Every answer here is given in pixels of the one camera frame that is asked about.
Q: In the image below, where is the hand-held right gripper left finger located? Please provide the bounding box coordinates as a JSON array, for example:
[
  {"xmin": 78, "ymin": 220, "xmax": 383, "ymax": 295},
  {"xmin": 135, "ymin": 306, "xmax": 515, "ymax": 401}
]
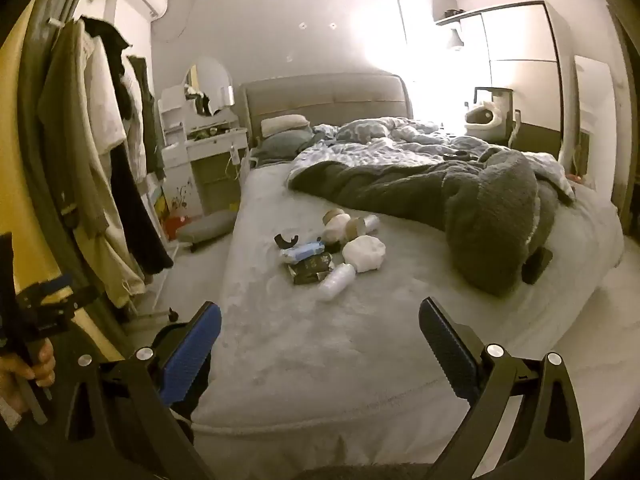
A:
[{"xmin": 52, "ymin": 301, "xmax": 223, "ymax": 480}]

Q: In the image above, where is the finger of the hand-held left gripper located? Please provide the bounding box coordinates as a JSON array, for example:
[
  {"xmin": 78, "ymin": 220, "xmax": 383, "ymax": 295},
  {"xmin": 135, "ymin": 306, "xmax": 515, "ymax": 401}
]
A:
[{"xmin": 15, "ymin": 272, "xmax": 103, "ymax": 343}]

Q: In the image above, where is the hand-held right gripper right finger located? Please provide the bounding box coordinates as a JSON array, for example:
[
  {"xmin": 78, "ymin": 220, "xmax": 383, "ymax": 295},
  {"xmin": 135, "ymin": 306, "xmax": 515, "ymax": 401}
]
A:
[{"xmin": 418, "ymin": 297, "xmax": 588, "ymax": 480}]

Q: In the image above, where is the white round cloth pouch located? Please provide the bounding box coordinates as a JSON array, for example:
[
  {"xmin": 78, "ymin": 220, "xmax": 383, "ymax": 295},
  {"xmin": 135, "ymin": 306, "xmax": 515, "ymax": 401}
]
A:
[{"xmin": 341, "ymin": 235, "xmax": 387, "ymax": 273}]

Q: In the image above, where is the white plastic bottle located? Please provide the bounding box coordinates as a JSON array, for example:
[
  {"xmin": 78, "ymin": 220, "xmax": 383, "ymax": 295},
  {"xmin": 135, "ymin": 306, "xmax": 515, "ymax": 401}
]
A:
[{"xmin": 316, "ymin": 262, "xmax": 357, "ymax": 303}]

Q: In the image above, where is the dark snack packet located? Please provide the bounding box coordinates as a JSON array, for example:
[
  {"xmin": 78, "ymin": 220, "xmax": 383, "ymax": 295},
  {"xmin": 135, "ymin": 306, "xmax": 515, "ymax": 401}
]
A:
[{"xmin": 286, "ymin": 252, "xmax": 335, "ymax": 286}]

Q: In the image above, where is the white tissue ball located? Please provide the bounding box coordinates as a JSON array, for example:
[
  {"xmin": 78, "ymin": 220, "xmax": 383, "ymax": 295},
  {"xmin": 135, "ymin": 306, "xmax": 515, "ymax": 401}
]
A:
[{"xmin": 322, "ymin": 213, "xmax": 352, "ymax": 243}]

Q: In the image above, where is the person's left hand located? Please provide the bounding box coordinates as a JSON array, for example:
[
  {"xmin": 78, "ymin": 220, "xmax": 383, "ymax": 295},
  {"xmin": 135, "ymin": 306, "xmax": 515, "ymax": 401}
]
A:
[{"xmin": 0, "ymin": 340, "xmax": 57, "ymax": 413}]

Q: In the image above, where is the white clothes rack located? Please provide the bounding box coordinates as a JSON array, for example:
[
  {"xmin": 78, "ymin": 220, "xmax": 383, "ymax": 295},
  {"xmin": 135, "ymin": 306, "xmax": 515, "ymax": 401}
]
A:
[{"xmin": 120, "ymin": 245, "xmax": 181, "ymax": 323}]

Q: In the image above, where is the black fleece hanging garment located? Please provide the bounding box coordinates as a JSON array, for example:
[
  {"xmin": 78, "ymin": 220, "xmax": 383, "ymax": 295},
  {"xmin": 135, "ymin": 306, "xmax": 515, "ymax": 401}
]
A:
[{"xmin": 80, "ymin": 16, "xmax": 175, "ymax": 275}]

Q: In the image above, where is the black flat case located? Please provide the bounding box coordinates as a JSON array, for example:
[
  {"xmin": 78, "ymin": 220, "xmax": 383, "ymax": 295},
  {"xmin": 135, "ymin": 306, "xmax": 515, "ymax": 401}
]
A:
[{"xmin": 521, "ymin": 249, "xmax": 554, "ymax": 286}]

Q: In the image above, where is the red floor item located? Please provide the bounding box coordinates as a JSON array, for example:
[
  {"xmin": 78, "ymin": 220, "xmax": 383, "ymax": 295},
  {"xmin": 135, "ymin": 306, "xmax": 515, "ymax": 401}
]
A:
[{"xmin": 167, "ymin": 215, "xmax": 193, "ymax": 241}]

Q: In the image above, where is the bed with gray plush sheet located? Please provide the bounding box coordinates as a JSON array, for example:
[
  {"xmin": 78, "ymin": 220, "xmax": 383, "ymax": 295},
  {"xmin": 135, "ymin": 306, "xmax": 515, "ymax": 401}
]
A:
[{"xmin": 192, "ymin": 125, "xmax": 626, "ymax": 453}]

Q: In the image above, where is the dark gray fleece blanket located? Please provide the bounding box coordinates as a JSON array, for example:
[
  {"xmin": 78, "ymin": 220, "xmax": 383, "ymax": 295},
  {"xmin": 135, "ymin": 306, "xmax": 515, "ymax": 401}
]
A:
[{"xmin": 287, "ymin": 146, "xmax": 563, "ymax": 296}]

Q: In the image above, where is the olive green hanging jacket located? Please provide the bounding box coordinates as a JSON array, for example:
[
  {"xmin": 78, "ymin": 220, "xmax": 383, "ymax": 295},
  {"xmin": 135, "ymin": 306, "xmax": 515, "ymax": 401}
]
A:
[{"xmin": 36, "ymin": 20, "xmax": 113, "ymax": 241}]

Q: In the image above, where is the white hanging shirt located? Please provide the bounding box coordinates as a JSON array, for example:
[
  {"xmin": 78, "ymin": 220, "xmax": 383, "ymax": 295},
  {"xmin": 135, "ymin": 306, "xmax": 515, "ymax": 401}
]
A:
[{"xmin": 82, "ymin": 35, "xmax": 128, "ymax": 156}]

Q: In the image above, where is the white dressing table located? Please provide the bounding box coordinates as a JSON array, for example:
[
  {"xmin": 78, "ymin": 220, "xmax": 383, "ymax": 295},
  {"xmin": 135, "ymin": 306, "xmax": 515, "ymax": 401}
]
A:
[{"xmin": 157, "ymin": 85, "xmax": 251, "ymax": 216}]

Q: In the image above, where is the dark green hanging garment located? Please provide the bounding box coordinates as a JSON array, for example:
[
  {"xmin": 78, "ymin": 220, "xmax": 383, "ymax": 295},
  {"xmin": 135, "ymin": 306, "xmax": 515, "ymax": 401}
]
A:
[{"xmin": 127, "ymin": 55, "xmax": 167, "ymax": 181}]

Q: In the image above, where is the gray green pillow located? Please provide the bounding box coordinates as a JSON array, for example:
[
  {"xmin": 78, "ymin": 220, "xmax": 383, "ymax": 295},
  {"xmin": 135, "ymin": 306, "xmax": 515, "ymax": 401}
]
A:
[{"xmin": 255, "ymin": 130, "xmax": 326, "ymax": 166}]

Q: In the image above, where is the blue patterned duvet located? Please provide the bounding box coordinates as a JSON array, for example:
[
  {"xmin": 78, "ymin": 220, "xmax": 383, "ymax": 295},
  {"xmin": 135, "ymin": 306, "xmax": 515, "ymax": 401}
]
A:
[{"xmin": 290, "ymin": 116, "xmax": 576, "ymax": 201}]

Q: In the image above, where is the white cat bed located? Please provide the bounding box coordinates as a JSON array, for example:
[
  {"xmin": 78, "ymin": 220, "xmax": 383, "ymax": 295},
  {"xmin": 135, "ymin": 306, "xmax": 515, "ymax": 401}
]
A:
[{"xmin": 462, "ymin": 100, "xmax": 503, "ymax": 136}]

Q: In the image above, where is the cream pillow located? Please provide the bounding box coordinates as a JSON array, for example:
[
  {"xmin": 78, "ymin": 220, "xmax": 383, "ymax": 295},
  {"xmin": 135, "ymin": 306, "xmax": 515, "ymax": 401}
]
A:
[{"xmin": 260, "ymin": 114, "xmax": 312, "ymax": 138}]

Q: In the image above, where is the oval vanity mirror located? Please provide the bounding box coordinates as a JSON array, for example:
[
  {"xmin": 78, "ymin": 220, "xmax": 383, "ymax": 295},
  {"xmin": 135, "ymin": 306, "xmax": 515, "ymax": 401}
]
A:
[{"xmin": 184, "ymin": 57, "xmax": 235, "ymax": 116}]

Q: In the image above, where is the beige upholstered headboard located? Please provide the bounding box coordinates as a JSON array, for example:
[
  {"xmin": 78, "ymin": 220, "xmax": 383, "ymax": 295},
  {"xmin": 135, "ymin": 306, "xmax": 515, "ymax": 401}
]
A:
[{"xmin": 239, "ymin": 73, "xmax": 415, "ymax": 148}]

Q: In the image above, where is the white leaning panel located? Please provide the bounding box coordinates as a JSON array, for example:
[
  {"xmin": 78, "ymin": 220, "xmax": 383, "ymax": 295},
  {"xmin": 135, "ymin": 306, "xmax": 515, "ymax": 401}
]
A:
[{"xmin": 572, "ymin": 55, "xmax": 618, "ymax": 191}]

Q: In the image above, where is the cream hanging garment with drawstring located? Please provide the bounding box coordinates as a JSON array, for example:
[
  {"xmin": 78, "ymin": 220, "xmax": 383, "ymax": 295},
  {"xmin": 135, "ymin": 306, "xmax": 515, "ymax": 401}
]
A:
[{"xmin": 82, "ymin": 150, "xmax": 148, "ymax": 308}]

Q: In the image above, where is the white charger with cable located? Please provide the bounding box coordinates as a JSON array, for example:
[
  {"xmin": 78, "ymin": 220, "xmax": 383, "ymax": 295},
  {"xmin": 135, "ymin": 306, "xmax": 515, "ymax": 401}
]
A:
[{"xmin": 227, "ymin": 142, "xmax": 251, "ymax": 181}]

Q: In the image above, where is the brown door frame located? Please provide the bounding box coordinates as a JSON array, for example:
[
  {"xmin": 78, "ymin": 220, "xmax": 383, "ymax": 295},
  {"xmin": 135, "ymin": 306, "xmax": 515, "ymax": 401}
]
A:
[{"xmin": 602, "ymin": 0, "xmax": 640, "ymax": 241}]

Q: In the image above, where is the white wardrobe with dark frame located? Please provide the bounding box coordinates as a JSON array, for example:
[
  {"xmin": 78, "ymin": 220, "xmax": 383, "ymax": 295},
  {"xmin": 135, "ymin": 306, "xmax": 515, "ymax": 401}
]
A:
[{"xmin": 435, "ymin": 1, "xmax": 573, "ymax": 153}]

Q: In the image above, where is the wall shelf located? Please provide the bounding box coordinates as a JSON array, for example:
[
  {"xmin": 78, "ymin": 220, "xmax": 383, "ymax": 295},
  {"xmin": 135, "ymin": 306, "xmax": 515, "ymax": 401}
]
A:
[{"xmin": 434, "ymin": 7, "xmax": 481, "ymax": 26}]

